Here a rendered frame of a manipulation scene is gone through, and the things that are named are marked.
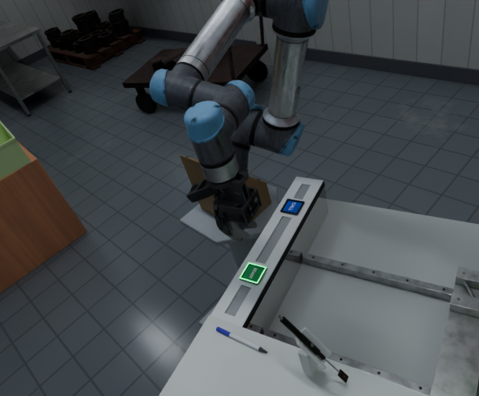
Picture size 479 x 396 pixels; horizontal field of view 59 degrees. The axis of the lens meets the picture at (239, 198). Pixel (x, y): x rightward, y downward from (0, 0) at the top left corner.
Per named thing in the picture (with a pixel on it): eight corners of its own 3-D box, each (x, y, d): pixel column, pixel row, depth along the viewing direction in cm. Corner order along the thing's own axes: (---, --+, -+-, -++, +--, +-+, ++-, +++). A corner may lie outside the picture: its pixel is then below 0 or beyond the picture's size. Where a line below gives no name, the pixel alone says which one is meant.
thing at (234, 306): (328, 211, 141) (323, 179, 132) (254, 356, 109) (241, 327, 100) (302, 207, 146) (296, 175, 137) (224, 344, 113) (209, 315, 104)
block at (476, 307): (489, 308, 97) (491, 300, 95) (488, 320, 95) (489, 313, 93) (451, 298, 101) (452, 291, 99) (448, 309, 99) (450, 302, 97)
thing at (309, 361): (336, 368, 87) (329, 334, 78) (329, 386, 84) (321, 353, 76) (307, 358, 90) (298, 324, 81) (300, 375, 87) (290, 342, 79)
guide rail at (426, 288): (496, 306, 103) (498, 298, 101) (495, 313, 102) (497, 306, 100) (306, 258, 128) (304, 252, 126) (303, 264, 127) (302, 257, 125)
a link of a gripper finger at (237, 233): (252, 254, 98) (242, 226, 92) (230, 248, 101) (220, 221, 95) (257, 243, 100) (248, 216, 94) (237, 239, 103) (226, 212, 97)
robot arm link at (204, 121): (229, 97, 79) (208, 122, 74) (243, 144, 86) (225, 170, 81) (194, 97, 83) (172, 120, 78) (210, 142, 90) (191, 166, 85)
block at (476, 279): (494, 281, 102) (495, 273, 100) (491, 292, 100) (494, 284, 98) (457, 273, 106) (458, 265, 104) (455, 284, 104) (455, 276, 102)
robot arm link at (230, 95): (211, 69, 91) (186, 95, 84) (259, 82, 88) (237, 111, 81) (211, 100, 96) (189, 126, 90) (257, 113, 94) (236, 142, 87)
